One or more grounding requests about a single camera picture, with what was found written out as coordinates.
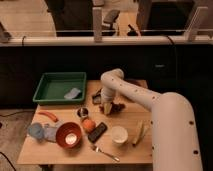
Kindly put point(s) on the grey sponge in tray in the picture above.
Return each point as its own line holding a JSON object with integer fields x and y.
{"x": 72, "y": 94}

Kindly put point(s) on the small metal cup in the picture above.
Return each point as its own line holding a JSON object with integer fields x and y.
{"x": 82, "y": 112}

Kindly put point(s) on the purple bowl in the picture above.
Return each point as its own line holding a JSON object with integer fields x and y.
{"x": 135, "y": 82}

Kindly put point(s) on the grey cloth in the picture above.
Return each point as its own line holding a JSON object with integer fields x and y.
{"x": 50, "y": 131}

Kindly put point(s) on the wooden table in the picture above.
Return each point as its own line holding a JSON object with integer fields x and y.
{"x": 46, "y": 153}

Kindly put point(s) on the orange fruit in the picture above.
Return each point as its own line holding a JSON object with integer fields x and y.
{"x": 88, "y": 125}

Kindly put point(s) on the green plastic tray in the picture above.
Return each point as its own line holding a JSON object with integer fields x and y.
{"x": 53, "y": 86}

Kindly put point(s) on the black handled scoop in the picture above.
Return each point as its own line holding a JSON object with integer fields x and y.
{"x": 96, "y": 98}

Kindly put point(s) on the silver fork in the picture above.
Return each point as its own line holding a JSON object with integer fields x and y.
{"x": 98, "y": 150}

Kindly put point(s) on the red bowl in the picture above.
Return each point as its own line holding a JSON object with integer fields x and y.
{"x": 68, "y": 135}

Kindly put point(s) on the blue cup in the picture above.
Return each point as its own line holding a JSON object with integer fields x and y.
{"x": 36, "y": 131}

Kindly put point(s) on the white cup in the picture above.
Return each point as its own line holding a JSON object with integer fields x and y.
{"x": 119, "y": 135}

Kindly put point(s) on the black remote control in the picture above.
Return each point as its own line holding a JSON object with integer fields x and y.
{"x": 97, "y": 132}

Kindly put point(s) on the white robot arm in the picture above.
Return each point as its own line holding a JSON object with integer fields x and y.
{"x": 174, "y": 134}

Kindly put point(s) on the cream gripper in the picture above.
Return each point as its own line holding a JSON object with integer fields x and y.
{"x": 107, "y": 107}

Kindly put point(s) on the dark red grape bunch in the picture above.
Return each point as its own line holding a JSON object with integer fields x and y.
{"x": 116, "y": 108}

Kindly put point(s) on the orange carrot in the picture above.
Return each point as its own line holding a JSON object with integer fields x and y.
{"x": 49, "y": 115}

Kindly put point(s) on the banana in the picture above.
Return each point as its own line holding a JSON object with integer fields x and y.
{"x": 140, "y": 132}

